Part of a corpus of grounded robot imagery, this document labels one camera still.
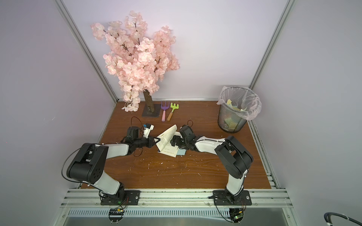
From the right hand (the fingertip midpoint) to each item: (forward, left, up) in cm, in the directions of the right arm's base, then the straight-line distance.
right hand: (175, 138), depth 91 cm
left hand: (-1, +10, 0) cm, 10 cm away
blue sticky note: (-8, -5, -3) cm, 10 cm away
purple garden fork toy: (+31, +12, -4) cm, 33 cm away
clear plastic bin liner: (+22, -45, +14) cm, 52 cm away
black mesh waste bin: (+10, -36, +8) cm, 38 cm away
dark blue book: (-4, +7, -2) cm, 8 cm away
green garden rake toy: (+32, +4, -4) cm, 32 cm away
